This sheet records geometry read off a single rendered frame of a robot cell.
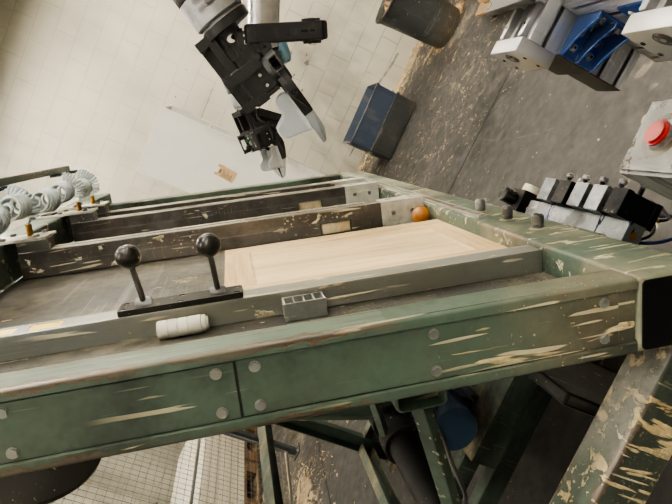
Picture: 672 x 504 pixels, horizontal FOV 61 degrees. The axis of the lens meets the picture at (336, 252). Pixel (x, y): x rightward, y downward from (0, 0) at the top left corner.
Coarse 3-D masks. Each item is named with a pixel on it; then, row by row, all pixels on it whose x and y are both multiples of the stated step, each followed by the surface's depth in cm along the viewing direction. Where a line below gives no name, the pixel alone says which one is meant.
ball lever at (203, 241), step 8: (200, 240) 87; (208, 240) 87; (216, 240) 87; (200, 248) 87; (208, 248) 87; (216, 248) 87; (208, 256) 88; (216, 272) 92; (216, 280) 93; (216, 288) 94; (224, 288) 95
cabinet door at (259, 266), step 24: (312, 240) 145; (336, 240) 143; (360, 240) 139; (384, 240) 136; (408, 240) 133; (432, 240) 130; (456, 240) 126; (480, 240) 123; (240, 264) 127; (264, 264) 126; (288, 264) 123; (312, 264) 121; (336, 264) 118; (360, 264) 116; (384, 264) 113
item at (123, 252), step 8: (120, 248) 85; (128, 248) 85; (136, 248) 86; (120, 256) 85; (128, 256) 85; (136, 256) 85; (120, 264) 85; (128, 264) 85; (136, 264) 86; (136, 272) 89; (136, 280) 89; (136, 288) 90; (144, 296) 92; (136, 304) 92; (144, 304) 92
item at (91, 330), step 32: (480, 256) 102; (512, 256) 101; (256, 288) 98; (288, 288) 96; (320, 288) 96; (352, 288) 97; (384, 288) 98; (416, 288) 99; (64, 320) 93; (96, 320) 91; (128, 320) 91; (160, 320) 92; (224, 320) 94; (0, 352) 88; (32, 352) 89
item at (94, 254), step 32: (224, 224) 153; (256, 224) 154; (288, 224) 156; (320, 224) 157; (352, 224) 159; (384, 224) 161; (32, 256) 145; (64, 256) 147; (96, 256) 148; (160, 256) 151
